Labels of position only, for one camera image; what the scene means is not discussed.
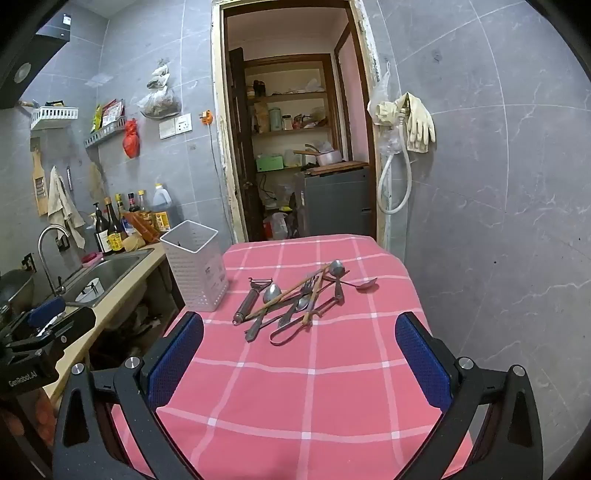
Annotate red seasoning packet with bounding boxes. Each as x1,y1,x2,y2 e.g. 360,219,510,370
102,99,125,127

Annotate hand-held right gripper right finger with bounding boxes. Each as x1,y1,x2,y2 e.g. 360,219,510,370
394,311,544,480

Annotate pink checked tablecloth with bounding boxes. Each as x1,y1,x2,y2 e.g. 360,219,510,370
111,234,476,480

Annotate large oil jug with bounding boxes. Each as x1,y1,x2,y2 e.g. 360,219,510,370
152,183,172,232

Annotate red plastic bag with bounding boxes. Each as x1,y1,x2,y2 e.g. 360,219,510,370
123,118,140,159

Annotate metal fork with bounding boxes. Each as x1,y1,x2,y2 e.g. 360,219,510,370
277,279,317,329

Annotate metal peeler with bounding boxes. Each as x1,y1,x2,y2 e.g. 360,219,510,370
232,278,274,326

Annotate grey cabinet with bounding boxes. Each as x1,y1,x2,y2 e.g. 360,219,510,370
294,167,372,240

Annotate grey wall rack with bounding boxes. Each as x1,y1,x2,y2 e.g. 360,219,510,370
84,115,127,149

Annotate wooden cutting board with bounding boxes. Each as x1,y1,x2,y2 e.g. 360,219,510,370
302,160,370,176

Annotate white plastic jug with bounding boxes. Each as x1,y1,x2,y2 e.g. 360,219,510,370
263,212,289,241

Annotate white cup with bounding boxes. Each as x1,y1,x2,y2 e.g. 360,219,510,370
74,277,101,303

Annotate dark wooden door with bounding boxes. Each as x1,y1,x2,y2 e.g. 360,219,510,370
227,46,254,241

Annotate steel sink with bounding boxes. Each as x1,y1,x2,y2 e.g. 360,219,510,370
60,248,155,308

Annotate beige towel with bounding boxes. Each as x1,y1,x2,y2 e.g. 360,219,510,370
47,166,87,250

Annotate white hose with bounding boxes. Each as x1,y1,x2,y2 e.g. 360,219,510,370
376,148,413,214

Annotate dark pump bottle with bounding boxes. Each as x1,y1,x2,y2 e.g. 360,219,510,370
93,203,109,254

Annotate wooden chopstick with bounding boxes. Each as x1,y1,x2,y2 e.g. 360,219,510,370
301,272,324,327
244,263,332,321

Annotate orange packet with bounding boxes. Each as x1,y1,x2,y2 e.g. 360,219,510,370
124,212,160,244

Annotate white wall basket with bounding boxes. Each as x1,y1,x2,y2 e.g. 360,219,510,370
30,105,80,131

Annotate white perforated utensil holder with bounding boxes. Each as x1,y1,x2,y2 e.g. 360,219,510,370
160,220,229,312

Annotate black range hood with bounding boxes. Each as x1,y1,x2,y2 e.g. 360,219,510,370
0,18,72,109

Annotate flat-handled metal spoon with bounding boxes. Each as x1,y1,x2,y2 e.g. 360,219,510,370
245,283,283,343

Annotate wooden shelf unit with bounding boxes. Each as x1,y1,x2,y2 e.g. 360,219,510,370
242,54,343,241

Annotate wooden grater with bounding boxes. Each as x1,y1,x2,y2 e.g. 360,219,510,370
31,148,49,217

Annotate metal tongs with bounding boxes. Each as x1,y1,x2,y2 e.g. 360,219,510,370
269,298,345,347

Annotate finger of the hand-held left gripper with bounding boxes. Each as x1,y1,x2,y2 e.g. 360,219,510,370
25,295,68,328
41,307,98,346

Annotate white hanging bag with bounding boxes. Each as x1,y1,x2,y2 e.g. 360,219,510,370
147,59,171,89

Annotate metal faucet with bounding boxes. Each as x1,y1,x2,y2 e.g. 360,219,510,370
38,224,71,296

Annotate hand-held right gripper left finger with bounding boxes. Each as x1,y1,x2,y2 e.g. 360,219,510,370
52,311,205,480

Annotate cream rubber glove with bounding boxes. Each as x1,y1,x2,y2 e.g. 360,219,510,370
402,91,436,154
368,99,407,126

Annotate clear bag of dried goods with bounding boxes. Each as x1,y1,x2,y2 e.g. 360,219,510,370
139,85,182,118

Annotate round metal spoon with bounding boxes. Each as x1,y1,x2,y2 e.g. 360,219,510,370
329,260,346,306

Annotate labelled soy sauce bottle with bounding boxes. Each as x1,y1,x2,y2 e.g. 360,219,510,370
104,198,124,254

